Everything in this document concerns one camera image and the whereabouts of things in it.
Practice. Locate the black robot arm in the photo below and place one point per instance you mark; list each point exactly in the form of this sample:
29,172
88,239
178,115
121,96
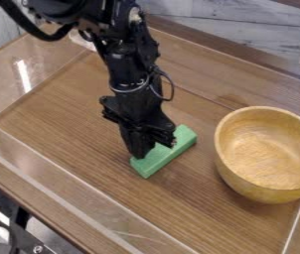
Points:
112,24

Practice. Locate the green rectangular block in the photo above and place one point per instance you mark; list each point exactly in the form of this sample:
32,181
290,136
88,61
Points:
162,155

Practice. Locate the brown wooden bowl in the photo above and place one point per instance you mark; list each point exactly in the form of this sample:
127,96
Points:
257,153

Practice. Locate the black table leg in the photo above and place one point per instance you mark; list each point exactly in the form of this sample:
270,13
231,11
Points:
20,217

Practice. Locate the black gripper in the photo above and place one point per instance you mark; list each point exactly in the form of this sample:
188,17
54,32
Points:
133,109

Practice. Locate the clear acrylic tray enclosure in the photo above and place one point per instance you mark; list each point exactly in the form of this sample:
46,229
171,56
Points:
64,165

